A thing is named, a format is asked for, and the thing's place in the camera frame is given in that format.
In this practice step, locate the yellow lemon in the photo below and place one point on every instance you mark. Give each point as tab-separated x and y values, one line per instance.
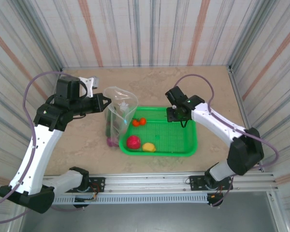
149	147

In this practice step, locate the green plastic basket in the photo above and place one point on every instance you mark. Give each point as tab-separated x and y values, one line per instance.
169	137

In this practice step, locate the red round fruit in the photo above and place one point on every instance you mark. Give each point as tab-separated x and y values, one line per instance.
134	142

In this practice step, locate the light purple vegetable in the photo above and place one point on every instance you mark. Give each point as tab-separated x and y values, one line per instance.
116	144

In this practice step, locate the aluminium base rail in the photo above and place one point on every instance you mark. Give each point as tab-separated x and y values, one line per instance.
147	181

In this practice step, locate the clear zip-top bag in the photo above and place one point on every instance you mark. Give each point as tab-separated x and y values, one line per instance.
122	96

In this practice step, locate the dark green leafy vegetable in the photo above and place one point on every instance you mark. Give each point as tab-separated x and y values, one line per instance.
110	120

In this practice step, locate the orange cherry tomato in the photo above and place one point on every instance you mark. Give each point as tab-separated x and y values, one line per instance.
136	122
142	121

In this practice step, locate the dark purple vegetable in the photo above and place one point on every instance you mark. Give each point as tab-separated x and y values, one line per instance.
110	141

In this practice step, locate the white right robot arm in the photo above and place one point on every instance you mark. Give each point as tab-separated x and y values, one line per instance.
217	120

